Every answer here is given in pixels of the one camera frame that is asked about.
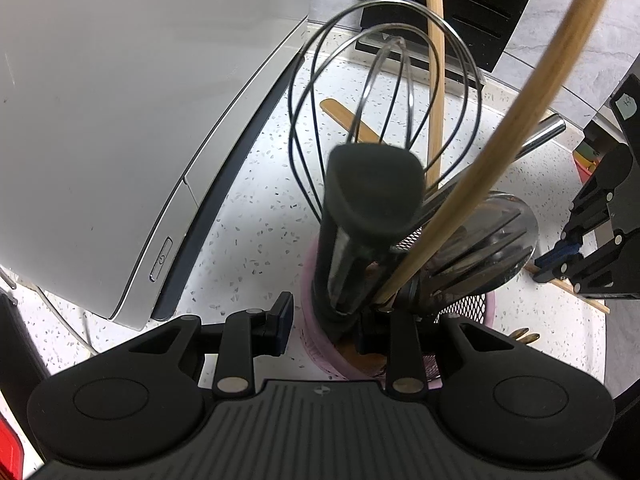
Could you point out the wooden spatula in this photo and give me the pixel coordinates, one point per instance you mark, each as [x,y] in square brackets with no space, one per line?
[345,115]

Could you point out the metal whisk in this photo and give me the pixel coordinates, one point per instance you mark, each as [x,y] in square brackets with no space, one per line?
[367,85]

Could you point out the bent metal straw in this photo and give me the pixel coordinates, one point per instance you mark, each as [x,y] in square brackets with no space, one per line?
[542,135]

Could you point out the black peeler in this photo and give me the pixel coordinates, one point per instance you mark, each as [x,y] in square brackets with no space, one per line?
[370,185]

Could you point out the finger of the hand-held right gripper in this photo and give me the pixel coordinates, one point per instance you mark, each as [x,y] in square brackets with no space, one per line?
[605,200]
[552,259]

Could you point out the white countertop appliance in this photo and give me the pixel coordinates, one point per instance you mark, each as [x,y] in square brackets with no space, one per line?
[125,110]

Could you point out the red flat object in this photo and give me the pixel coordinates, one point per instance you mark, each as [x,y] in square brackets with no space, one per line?
[10,445]

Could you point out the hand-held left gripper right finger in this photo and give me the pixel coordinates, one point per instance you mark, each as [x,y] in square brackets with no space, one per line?
[400,340]

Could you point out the pink mesh utensil cup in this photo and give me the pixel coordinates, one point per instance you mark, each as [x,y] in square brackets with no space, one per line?
[320,345]

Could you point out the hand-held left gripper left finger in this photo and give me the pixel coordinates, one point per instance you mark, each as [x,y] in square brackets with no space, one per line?
[285,317]

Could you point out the large metal spoon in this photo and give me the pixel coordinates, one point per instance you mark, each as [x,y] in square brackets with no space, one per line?
[522,240]

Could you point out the black knife block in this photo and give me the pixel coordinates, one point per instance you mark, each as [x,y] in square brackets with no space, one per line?
[475,0]

